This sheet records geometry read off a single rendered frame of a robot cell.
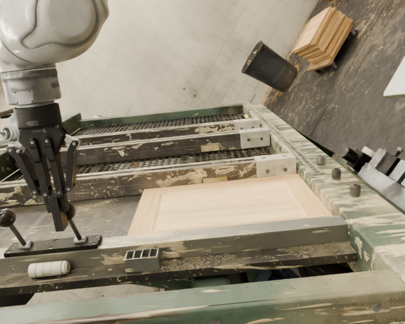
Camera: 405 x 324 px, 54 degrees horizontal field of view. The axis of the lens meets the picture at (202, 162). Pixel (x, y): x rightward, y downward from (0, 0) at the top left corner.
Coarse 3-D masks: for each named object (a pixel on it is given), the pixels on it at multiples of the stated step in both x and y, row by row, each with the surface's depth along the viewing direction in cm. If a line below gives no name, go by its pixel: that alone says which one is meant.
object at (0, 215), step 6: (0, 210) 77; (6, 210) 77; (12, 210) 79; (0, 216) 76; (6, 216) 77; (12, 216) 78; (0, 222) 76; (6, 222) 77; (12, 222) 78; (12, 228) 80; (18, 234) 82; (24, 240) 84; (18, 246) 85; (24, 246) 85; (30, 246) 85
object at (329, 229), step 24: (336, 216) 87; (120, 240) 86; (144, 240) 85; (168, 240) 84; (192, 240) 83; (216, 240) 83; (240, 240) 83; (264, 240) 84; (288, 240) 84; (312, 240) 84; (336, 240) 84; (0, 264) 84; (24, 264) 84; (72, 264) 84; (96, 264) 84
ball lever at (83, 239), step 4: (72, 204) 78; (72, 208) 77; (68, 212) 77; (72, 212) 77; (68, 216) 77; (72, 216) 77; (68, 220) 79; (72, 220) 80; (72, 224) 80; (72, 228) 81; (76, 228) 82; (76, 232) 83; (76, 236) 83; (80, 236) 84; (84, 236) 85; (76, 240) 84; (80, 240) 84; (84, 240) 84
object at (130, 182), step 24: (144, 168) 128; (168, 168) 125; (192, 168) 123; (216, 168) 123; (240, 168) 123; (264, 168) 123; (288, 168) 124; (0, 192) 124; (24, 192) 124; (72, 192) 124; (96, 192) 125; (120, 192) 125
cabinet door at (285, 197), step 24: (144, 192) 121; (168, 192) 119; (192, 192) 118; (216, 192) 116; (240, 192) 114; (264, 192) 112; (288, 192) 110; (312, 192) 108; (144, 216) 103; (168, 216) 102; (192, 216) 101; (216, 216) 99; (240, 216) 98; (264, 216) 97; (288, 216) 95; (312, 216) 93
